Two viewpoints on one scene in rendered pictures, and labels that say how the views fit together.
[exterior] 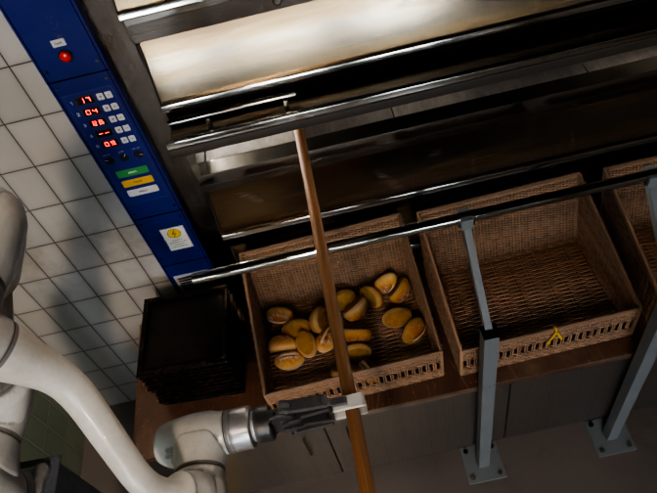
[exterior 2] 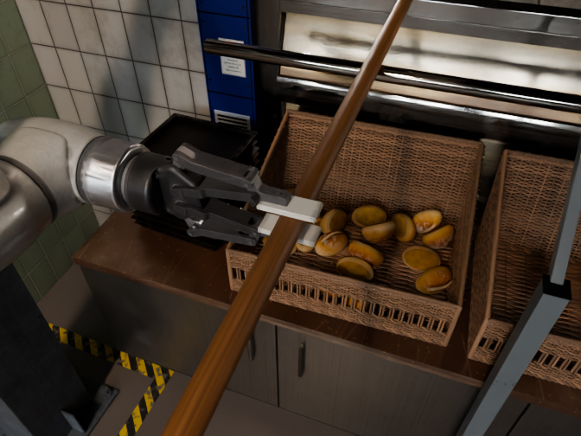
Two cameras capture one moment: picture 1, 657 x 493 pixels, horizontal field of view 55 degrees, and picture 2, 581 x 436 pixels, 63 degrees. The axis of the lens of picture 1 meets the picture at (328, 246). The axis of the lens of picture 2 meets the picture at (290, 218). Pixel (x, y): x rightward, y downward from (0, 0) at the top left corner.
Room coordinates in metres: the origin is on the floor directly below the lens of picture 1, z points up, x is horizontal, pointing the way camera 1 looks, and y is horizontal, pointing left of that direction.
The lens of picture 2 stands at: (0.20, -0.07, 1.56)
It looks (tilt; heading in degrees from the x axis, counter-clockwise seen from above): 43 degrees down; 17
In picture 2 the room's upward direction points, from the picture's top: straight up
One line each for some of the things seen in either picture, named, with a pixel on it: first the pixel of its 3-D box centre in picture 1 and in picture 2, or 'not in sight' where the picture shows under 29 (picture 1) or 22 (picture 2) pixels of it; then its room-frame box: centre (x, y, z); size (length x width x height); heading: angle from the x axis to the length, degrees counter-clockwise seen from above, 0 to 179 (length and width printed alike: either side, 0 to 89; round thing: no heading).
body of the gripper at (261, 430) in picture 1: (276, 421); (171, 188); (0.60, 0.20, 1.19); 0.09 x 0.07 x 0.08; 87
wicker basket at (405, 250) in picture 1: (338, 312); (358, 214); (1.13, 0.02, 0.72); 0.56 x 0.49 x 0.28; 89
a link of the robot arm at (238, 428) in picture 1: (242, 428); (120, 175); (0.60, 0.27, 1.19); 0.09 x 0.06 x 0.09; 177
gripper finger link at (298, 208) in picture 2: (348, 402); (290, 205); (0.59, 0.05, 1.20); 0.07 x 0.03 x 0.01; 87
